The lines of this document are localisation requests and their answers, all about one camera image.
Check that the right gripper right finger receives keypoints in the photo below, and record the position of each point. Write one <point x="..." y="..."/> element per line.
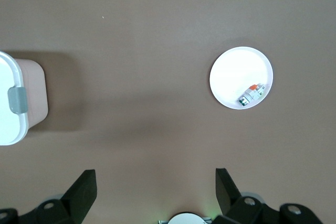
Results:
<point x="244" y="211"/>

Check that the white circuit breaker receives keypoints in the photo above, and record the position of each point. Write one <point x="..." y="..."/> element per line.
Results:
<point x="250" y="94"/>

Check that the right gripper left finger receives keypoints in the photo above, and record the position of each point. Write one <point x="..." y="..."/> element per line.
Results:
<point x="60" y="211"/>

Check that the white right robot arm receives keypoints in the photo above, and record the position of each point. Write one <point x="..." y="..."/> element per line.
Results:
<point x="183" y="219"/>

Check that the white round plate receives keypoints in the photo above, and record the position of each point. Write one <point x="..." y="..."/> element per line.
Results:
<point x="236" y="72"/>

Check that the white lidded storage box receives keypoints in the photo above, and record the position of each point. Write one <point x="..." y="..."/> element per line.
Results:
<point x="8" y="124"/>

